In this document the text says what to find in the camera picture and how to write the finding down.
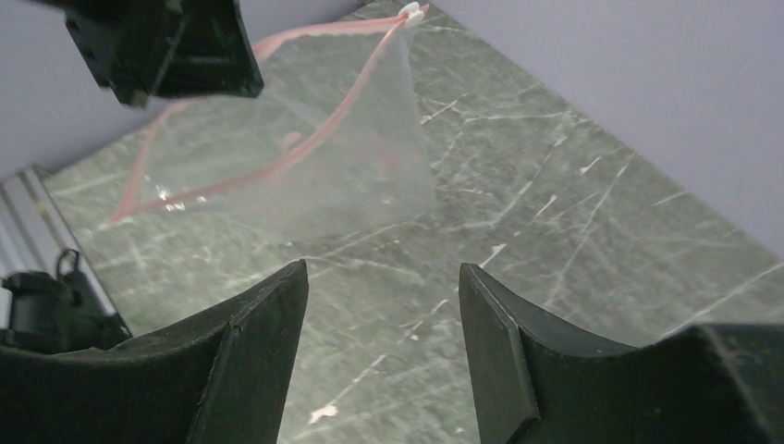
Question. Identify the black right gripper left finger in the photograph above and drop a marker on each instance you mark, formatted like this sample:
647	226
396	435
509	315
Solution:
218	376

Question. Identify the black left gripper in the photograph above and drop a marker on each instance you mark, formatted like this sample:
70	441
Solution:
169	49

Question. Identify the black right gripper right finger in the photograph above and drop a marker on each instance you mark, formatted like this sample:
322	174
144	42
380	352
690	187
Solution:
537	378

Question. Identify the clear zip top bag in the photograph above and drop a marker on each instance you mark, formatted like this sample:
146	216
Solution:
333	144

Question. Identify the aluminium frame rail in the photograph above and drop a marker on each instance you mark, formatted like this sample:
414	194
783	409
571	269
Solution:
33	232

